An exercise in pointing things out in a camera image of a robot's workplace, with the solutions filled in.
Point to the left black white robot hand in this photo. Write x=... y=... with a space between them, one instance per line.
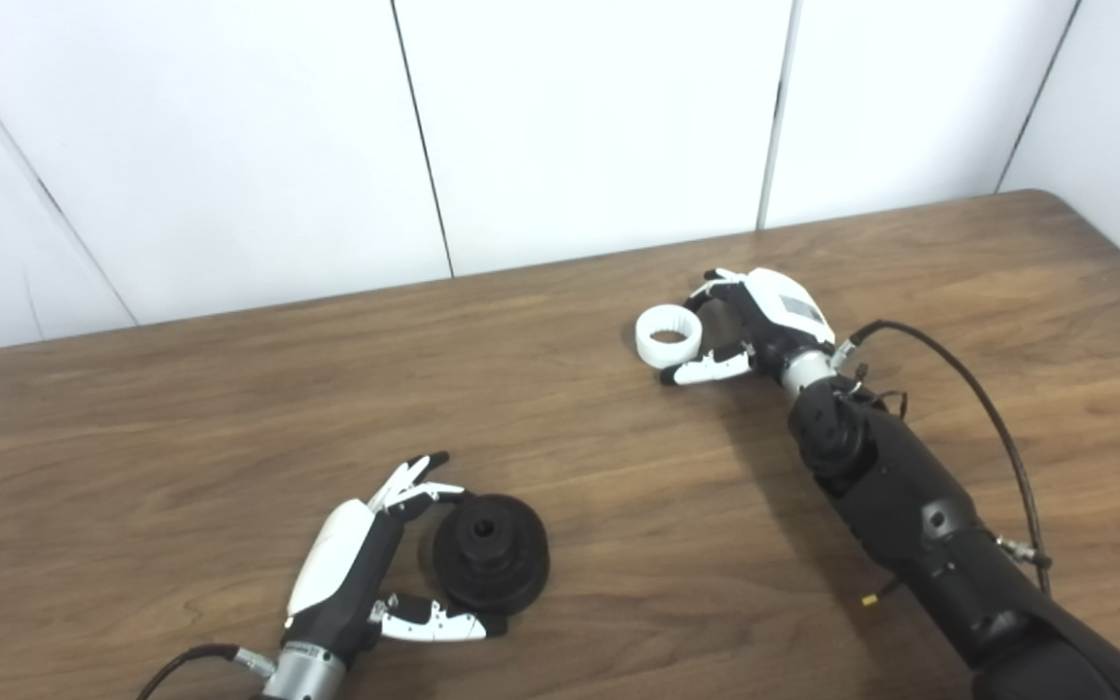
x=336 y=564

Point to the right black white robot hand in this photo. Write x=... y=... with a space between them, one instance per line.
x=784 y=311

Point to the round black stepped part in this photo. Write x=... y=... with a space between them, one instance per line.
x=492 y=554

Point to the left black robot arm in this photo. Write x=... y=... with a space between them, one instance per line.
x=302 y=676

